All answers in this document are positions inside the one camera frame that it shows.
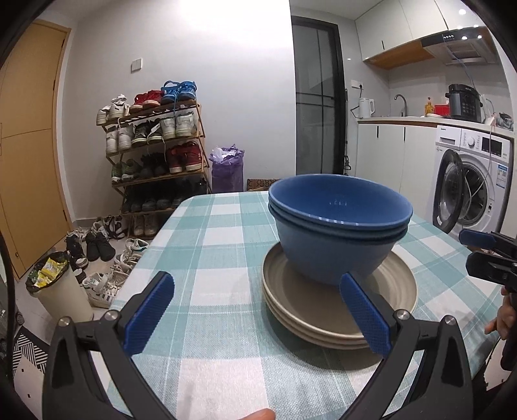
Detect white wall cabinets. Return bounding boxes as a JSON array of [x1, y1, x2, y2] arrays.
[[355, 0, 449, 70]]

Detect white washing machine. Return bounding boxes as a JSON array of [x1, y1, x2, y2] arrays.
[[432, 123, 515, 237]]

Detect purple plastic bag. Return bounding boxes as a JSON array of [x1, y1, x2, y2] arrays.
[[209, 145, 246, 194]]

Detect steel range hood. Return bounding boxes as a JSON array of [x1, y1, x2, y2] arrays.
[[420, 26, 499, 65]]

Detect person's left hand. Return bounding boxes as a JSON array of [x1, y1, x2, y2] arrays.
[[229, 408, 276, 420]]

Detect white kitchen countertop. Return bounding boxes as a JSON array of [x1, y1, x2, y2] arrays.
[[357, 115, 515, 132]]

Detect person's right hand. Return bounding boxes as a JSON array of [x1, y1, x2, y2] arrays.
[[484, 288, 517, 342]]

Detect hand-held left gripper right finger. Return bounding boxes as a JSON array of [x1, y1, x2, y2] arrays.
[[339, 272, 474, 420]]

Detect teal checked tablecloth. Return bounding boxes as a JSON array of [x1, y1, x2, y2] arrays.
[[91, 190, 505, 420]]

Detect pile of scattered sneakers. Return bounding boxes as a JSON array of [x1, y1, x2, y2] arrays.
[[65, 214, 150, 310]]

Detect wooden shoe rack with shoes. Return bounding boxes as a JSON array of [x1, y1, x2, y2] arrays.
[[96, 80, 211, 239]]

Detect wooden door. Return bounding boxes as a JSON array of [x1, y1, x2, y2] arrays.
[[0, 20, 73, 279]]

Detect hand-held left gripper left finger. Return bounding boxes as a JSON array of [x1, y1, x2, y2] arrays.
[[42, 271, 175, 420]]

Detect white trash bin black liner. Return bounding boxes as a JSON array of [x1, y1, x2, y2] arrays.
[[25, 251, 94, 321]]

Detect black framed glass door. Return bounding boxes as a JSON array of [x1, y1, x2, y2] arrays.
[[291, 15, 347, 178]]

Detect white kitchen base cabinets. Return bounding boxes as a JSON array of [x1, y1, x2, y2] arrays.
[[355, 121, 439, 203]]

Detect light blue bowl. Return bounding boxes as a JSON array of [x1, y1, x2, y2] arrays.
[[278, 226, 398, 287]]

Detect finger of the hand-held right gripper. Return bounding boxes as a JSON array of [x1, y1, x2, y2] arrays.
[[459, 229, 517, 257], [465, 251, 517, 295]]

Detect black white geometric rug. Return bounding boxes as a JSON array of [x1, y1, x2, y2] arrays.
[[12, 327, 53, 380]]

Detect beige ridged plate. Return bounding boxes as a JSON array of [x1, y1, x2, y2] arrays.
[[270, 315, 388, 351], [262, 242, 418, 338], [264, 301, 417, 345]]

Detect brown circle patterned mat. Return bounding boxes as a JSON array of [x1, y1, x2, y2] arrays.
[[246, 178, 283, 191]]

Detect black pressure cooker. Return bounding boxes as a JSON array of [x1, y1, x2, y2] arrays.
[[445, 83, 483, 122]]

